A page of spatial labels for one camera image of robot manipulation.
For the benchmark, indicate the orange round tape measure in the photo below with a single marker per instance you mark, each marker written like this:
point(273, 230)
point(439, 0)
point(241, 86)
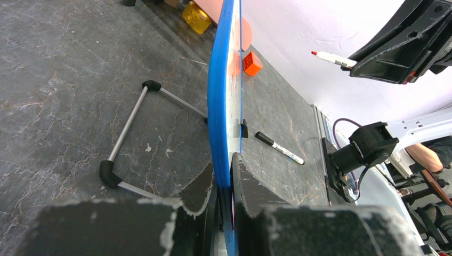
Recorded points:
point(252, 64)

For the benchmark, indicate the red whiteboard marker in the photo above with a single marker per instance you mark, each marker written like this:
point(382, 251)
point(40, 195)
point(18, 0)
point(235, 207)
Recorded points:
point(336, 59)

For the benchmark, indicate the yellow toy brick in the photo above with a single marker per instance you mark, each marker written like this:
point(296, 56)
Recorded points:
point(196, 18)

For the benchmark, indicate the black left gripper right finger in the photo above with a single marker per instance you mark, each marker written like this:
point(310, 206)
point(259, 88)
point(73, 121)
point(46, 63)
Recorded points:
point(265, 224)

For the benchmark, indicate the blue framed whiteboard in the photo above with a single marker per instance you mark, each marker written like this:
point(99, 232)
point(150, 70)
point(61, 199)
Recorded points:
point(224, 103)

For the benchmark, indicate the wire whiteboard stand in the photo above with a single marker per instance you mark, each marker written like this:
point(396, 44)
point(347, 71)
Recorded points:
point(162, 129)

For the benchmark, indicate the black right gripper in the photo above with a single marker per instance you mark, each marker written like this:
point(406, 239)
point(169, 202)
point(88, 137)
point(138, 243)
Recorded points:
point(415, 40)

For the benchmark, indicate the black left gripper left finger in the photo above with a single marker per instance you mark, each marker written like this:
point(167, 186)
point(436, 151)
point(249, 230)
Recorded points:
point(144, 226)

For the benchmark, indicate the person forearm in background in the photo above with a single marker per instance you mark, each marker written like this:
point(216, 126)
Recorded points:
point(426, 157)

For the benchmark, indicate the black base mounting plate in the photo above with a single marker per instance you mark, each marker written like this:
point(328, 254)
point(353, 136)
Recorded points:
point(337, 180)

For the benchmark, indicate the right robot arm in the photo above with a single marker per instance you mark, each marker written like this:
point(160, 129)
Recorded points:
point(374, 143)

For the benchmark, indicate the black whiteboard marker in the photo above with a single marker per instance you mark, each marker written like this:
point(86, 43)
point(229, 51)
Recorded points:
point(261, 136)

